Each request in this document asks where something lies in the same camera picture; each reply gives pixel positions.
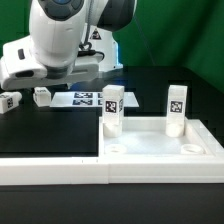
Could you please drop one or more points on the white L-shaped obstacle fence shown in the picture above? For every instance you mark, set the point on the white L-shaped obstacle fence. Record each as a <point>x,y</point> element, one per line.
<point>50,171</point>

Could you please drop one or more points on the white sheet with fiducial tags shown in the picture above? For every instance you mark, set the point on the white sheet with fiducial tags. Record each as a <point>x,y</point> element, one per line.
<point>77,99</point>

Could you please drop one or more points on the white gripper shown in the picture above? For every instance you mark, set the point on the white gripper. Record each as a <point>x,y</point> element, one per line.
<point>19,69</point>

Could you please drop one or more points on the white square tabletop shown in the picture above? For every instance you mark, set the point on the white square tabletop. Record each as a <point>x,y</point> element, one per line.
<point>146,136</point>

